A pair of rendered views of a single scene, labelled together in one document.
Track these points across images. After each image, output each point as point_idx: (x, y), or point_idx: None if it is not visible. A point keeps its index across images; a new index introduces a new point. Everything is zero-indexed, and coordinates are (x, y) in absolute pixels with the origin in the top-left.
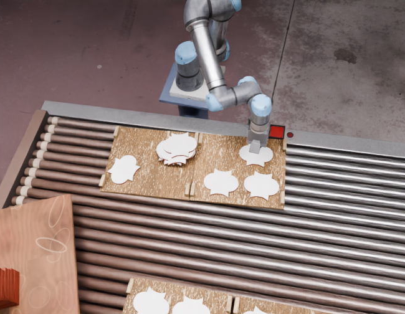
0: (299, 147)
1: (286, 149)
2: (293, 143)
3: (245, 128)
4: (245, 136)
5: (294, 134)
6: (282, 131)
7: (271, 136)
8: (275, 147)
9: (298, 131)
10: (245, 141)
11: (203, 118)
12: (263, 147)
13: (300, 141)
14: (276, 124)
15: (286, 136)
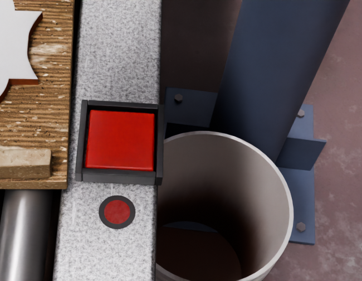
0: (32, 261)
1: (15, 196)
2: (61, 231)
3: (133, 17)
4: (91, 18)
5: (120, 233)
6: (123, 165)
7: (91, 115)
8: (15, 129)
9: (147, 252)
10: (47, 5)
11: (275, 9)
12: (4, 69)
13: (76, 263)
14: (162, 134)
15: (107, 193)
